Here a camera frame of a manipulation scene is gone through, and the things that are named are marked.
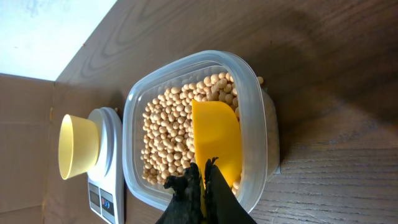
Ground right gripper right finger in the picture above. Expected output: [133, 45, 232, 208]
[204, 157, 256, 224]

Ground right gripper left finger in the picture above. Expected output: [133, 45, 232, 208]
[156, 162, 204, 224]

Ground yellow measuring scoop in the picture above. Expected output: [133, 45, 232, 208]
[192, 100, 243, 220]

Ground white digital kitchen scale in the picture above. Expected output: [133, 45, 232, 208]
[87, 107, 124, 224]

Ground pale yellow bowl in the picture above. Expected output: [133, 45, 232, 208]
[58, 114, 100, 180]

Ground soybeans in container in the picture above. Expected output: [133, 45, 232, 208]
[140, 72, 243, 194]

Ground clear plastic container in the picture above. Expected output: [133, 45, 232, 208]
[123, 50, 280, 212]

